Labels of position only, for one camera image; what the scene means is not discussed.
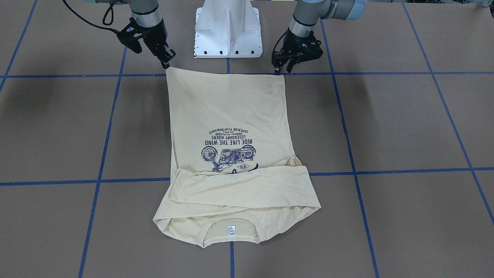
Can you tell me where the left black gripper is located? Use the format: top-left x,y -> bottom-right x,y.
271,31 -> 323,75

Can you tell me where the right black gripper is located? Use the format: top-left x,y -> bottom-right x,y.
134,20 -> 176,69

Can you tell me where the beige long sleeve shirt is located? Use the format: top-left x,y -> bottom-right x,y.
153,67 -> 321,248

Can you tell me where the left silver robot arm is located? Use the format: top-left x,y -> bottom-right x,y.
271,0 -> 367,75

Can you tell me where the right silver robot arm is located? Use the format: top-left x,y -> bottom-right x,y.
90,0 -> 175,69

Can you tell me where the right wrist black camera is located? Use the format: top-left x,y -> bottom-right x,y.
117,20 -> 142,53

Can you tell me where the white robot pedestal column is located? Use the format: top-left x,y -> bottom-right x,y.
194,0 -> 263,58

